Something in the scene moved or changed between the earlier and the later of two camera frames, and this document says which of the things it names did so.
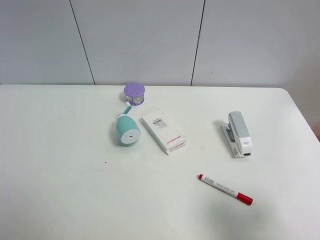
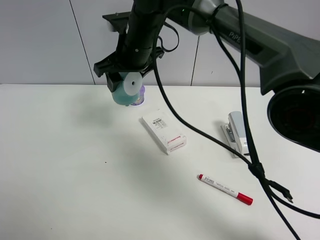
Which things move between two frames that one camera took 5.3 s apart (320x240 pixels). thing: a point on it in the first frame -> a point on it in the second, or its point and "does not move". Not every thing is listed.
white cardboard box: (170, 136) does not move
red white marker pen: (225, 189) does not move
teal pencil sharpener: (127, 129) -> (128, 93)
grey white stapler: (237, 135) does not move
